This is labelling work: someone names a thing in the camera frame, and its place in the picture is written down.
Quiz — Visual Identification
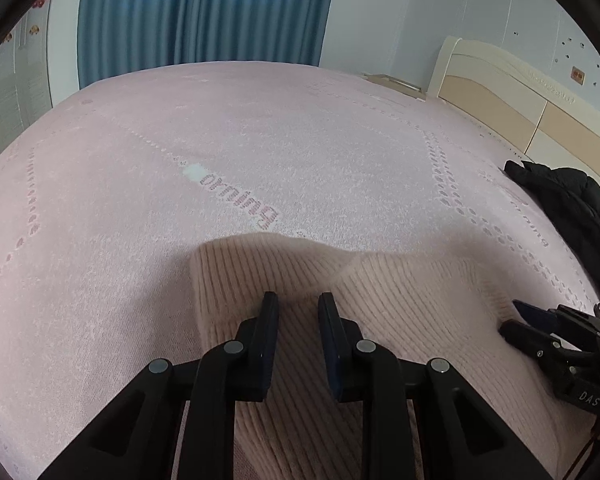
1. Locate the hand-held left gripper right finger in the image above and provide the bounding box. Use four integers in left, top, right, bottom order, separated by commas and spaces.
317, 291, 553, 480

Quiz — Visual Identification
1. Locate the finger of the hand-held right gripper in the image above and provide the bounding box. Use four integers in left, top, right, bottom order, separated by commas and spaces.
498, 320, 561, 363
511, 299, 561, 333

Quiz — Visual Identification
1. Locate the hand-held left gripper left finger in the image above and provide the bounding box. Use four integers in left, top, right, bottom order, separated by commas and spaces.
37, 291, 281, 480

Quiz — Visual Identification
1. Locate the beige knit sweater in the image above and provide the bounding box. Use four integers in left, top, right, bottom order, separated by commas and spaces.
187, 232, 600, 480

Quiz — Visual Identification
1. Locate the black jacket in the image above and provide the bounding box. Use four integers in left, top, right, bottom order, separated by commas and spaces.
503, 160, 600, 311

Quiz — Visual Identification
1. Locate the cream wooden headboard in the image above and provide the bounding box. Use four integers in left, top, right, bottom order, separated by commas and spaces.
426, 35, 600, 171

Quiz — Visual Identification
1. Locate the pink bed blanket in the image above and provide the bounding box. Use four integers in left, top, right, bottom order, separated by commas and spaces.
0, 62, 600, 480

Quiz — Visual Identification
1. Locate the flat cardboard box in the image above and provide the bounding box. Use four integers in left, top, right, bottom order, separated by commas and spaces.
362, 72, 428, 103

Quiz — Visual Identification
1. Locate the blue curtain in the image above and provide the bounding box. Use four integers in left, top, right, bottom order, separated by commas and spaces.
77, 0, 340, 90

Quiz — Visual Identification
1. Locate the white wardrobe with flower stickers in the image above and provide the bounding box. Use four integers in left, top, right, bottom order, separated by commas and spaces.
0, 0, 86, 161

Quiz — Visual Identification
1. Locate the black cable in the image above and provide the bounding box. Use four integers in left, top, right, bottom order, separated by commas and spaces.
567, 410, 600, 480

